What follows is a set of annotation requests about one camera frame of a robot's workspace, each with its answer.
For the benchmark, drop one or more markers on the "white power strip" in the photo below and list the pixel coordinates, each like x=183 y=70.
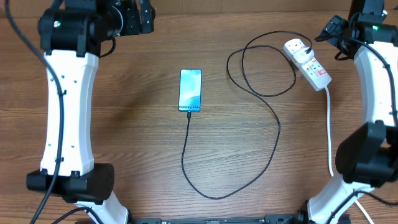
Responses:
x=315 y=74

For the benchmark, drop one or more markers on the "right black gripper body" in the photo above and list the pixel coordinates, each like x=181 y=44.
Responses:
x=333 y=32

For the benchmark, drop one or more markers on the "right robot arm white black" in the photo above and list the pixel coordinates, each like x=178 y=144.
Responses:
x=367 y=159

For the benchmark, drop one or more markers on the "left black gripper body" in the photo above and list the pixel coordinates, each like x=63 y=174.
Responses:
x=132 y=22

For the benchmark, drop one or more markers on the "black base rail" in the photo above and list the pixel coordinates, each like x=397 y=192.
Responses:
x=268 y=219

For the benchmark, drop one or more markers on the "Samsung Galaxy smartphone blue screen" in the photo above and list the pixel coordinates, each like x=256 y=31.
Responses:
x=189 y=99

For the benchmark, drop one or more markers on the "white charger plug adapter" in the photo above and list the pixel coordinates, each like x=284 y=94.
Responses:
x=303 y=55

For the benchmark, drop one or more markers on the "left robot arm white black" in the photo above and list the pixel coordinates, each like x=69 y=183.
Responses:
x=70 y=40

